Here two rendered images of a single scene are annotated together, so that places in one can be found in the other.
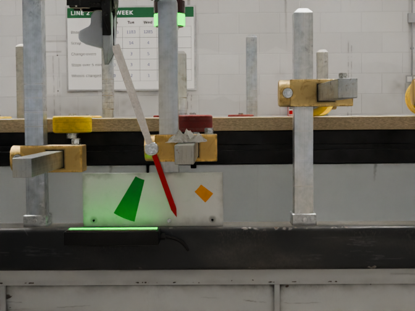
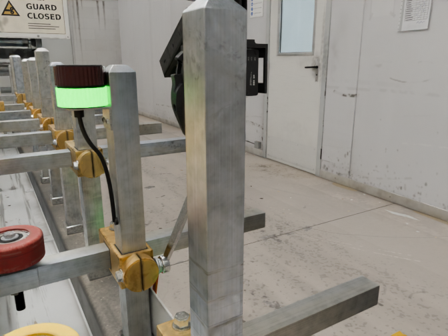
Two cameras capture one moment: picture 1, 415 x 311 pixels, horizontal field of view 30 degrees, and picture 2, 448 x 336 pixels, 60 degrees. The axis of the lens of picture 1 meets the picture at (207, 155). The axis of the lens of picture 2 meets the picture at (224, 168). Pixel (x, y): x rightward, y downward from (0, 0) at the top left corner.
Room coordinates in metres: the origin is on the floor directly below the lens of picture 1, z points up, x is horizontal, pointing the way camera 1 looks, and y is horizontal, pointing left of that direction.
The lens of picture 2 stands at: (1.61, 0.58, 1.13)
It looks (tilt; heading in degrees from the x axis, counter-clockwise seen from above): 15 degrees down; 238
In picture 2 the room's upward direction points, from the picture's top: straight up
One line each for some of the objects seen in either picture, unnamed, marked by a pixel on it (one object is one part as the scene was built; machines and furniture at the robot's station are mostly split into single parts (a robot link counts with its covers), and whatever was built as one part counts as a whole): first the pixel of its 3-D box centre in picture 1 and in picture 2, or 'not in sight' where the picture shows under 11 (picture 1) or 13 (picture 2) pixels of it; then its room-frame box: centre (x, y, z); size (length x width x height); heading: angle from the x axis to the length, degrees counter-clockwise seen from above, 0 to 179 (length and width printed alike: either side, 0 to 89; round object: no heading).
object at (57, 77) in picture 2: (169, 7); (80, 75); (1.50, 0.07, 1.11); 0.06 x 0.06 x 0.02
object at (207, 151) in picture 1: (181, 147); (125, 256); (1.45, 0.05, 0.85); 0.13 x 0.06 x 0.05; 89
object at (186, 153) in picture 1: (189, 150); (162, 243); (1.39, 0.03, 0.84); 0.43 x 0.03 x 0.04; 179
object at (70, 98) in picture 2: (169, 20); (82, 96); (1.50, 0.07, 1.09); 0.06 x 0.06 x 0.02
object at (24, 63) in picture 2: not in sight; (33, 119); (1.43, -1.18, 0.90); 0.03 x 0.03 x 0.48; 89
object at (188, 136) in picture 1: (186, 135); not in sight; (1.29, 0.03, 0.87); 0.09 x 0.07 x 0.02; 179
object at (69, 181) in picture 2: not in sight; (67, 161); (1.44, -0.43, 0.89); 0.03 x 0.03 x 0.48; 89
